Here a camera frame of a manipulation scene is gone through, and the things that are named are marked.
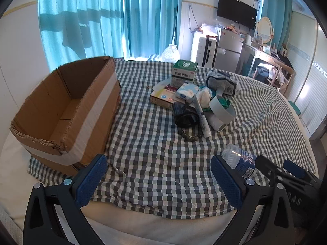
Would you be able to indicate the black pouch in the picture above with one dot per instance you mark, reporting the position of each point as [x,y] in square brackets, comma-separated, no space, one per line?
[185,116]

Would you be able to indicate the round white mirror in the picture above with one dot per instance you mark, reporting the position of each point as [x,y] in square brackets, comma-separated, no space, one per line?
[264,29]

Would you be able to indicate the silver foil packet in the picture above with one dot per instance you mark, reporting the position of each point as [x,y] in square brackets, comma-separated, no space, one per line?
[222,81]

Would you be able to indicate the blue white tissue packet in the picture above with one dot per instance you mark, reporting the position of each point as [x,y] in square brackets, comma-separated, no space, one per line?
[187,91]

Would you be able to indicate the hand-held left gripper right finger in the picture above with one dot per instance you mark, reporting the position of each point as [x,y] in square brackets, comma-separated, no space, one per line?
[227,183]

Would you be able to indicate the green packet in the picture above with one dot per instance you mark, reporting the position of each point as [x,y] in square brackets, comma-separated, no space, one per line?
[224,104]

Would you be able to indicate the large clear water jug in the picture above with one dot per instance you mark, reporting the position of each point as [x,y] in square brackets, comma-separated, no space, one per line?
[170,53]

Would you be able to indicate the flat white orange medicine box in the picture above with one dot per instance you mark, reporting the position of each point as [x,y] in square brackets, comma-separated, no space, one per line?
[163,99]

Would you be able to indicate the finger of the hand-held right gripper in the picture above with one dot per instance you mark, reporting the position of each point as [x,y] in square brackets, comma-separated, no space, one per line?
[293,168]
[268,167]

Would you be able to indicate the white bed mattress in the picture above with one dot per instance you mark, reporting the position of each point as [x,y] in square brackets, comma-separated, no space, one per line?
[153,224]

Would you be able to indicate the white printed tube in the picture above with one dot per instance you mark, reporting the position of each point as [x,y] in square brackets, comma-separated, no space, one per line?
[203,121]

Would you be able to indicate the light teal sheer curtain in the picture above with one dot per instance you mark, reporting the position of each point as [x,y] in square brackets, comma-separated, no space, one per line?
[84,17]

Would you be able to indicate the narrow teal curtain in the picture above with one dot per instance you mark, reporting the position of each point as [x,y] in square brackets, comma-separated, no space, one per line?
[276,5]

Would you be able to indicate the silver fridge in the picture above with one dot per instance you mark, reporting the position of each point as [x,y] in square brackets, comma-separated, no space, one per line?
[230,48]

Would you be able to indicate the green white medicine box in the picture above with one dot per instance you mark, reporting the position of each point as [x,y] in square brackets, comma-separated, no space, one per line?
[184,69]

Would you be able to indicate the plastic bags on suitcase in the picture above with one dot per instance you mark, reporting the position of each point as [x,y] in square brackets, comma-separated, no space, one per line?
[209,28]

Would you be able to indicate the wooden chair with clothes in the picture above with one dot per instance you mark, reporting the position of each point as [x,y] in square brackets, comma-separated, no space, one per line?
[273,74]

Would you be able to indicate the pale flat box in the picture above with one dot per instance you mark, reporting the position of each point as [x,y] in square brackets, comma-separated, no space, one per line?
[162,84]

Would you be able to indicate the wooden desk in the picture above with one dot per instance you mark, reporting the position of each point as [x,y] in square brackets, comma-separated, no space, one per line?
[276,60]

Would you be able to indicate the grey white checkered cloth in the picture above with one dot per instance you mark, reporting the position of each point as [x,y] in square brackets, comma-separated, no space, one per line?
[158,163]

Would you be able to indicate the black wall television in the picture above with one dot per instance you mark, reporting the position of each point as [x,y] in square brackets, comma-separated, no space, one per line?
[236,11]

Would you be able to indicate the brown cardboard box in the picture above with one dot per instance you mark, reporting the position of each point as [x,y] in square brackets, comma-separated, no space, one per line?
[102,122]

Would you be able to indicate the white tape roll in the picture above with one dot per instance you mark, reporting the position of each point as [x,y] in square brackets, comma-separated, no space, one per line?
[222,114]

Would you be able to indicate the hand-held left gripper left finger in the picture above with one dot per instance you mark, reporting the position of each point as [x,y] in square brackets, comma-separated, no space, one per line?
[94,178]

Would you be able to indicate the white tissue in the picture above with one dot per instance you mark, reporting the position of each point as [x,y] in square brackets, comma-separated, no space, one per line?
[204,97]

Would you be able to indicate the clear plastic water bottle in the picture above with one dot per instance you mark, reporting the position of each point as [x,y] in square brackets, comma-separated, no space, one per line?
[237,158]

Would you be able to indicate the white suitcase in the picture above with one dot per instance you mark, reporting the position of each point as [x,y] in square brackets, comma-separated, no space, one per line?
[198,48]

